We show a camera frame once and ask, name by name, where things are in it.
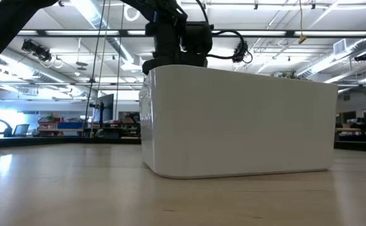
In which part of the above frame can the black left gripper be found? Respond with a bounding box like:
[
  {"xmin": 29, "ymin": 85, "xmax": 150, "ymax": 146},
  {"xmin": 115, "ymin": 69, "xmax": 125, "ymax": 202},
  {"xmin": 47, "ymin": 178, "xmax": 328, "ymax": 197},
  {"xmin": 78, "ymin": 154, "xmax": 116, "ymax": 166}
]
[{"xmin": 141, "ymin": 11, "xmax": 215, "ymax": 76}]

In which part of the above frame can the blue storage bin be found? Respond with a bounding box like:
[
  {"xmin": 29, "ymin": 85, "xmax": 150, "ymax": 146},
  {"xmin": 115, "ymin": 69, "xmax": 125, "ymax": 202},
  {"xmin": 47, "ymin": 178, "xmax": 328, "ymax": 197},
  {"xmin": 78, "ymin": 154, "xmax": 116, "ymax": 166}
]
[{"xmin": 57, "ymin": 121, "xmax": 83, "ymax": 130}]

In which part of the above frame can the dark computer monitor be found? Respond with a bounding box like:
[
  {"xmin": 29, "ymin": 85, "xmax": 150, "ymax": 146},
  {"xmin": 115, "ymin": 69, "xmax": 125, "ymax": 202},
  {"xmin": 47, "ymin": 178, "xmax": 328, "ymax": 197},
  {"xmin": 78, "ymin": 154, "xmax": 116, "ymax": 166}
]
[{"xmin": 93, "ymin": 93, "xmax": 115, "ymax": 125}]

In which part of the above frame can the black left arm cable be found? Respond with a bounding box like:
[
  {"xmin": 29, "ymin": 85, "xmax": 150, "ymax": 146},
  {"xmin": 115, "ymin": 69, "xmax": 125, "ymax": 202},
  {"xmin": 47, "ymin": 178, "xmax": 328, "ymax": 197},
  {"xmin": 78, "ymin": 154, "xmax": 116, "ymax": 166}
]
[{"xmin": 205, "ymin": 29, "xmax": 249, "ymax": 61}]

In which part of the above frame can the black hanging cable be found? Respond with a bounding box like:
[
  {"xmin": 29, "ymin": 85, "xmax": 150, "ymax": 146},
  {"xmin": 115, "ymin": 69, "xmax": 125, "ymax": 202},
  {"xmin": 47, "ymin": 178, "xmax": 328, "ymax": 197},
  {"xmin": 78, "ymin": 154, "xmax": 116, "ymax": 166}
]
[
  {"xmin": 115, "ymin": 0, "xmax": 126, "ymax": 120},
  {"xmin": 83, "ymin": 0, "xmax": 108, "ymax": 137}
]

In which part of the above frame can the black hanging camera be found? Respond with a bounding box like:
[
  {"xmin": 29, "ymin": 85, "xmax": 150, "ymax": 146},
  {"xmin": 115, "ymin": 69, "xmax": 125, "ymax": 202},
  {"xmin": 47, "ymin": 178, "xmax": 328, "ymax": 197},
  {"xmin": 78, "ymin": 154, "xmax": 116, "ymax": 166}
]
[
  {"xmin": 21, "ymin": 39, "xmax": 53, "ymax": 63},
  {"xmin": 231, "ymin": 40, "xmax": 254, "ymax": 65}
]

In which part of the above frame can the yellow hanging cable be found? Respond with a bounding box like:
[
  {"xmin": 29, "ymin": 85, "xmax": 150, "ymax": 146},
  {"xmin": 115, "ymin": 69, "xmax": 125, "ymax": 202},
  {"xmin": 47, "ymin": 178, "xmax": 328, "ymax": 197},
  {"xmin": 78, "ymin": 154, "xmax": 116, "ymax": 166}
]
[{"xmin": 298, "ymin": 0, "xmax": 308, "ymax": 45}]

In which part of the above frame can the white hanging ring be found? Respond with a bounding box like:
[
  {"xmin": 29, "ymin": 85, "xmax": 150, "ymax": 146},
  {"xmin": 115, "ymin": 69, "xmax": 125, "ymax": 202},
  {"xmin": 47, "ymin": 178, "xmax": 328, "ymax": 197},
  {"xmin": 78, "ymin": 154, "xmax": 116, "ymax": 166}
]
[{"xmin": 123, "ymin": 3, "xmax": 141, "ymax": 23}]

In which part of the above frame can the black metal table frame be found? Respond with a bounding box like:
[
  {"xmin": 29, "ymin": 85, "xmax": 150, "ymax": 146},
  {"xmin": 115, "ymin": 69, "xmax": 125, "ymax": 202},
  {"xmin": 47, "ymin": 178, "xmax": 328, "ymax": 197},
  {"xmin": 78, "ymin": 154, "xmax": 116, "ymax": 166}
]
[{"xmin": 0, "ymin": 136, "xmax": 366, "ymax": 154}]

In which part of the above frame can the white plastic basket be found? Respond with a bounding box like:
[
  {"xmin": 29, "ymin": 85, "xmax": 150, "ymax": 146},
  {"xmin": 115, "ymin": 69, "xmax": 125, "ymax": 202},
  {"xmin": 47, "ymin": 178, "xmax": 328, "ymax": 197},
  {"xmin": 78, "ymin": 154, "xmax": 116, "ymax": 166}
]
[{"xmin": 138, "ymin": 65, "xmax": 339, "ymax": 180}]

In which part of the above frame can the dark office chair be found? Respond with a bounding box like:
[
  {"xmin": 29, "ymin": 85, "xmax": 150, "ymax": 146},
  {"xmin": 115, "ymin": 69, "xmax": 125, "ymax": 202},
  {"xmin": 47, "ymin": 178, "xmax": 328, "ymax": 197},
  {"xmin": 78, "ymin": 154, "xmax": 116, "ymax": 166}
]
[{"xmin": 0, "ymin": 116, "xmax": 31, "ymax": 138}]

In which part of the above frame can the potted plant in ribbed pot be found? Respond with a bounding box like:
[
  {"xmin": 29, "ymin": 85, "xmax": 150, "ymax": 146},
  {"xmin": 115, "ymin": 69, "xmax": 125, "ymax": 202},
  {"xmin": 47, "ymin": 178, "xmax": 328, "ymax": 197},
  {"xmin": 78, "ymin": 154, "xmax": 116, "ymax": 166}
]
[{"xmin": 272, "ymin": 69, "xmax": 311, "ymax": 82}]

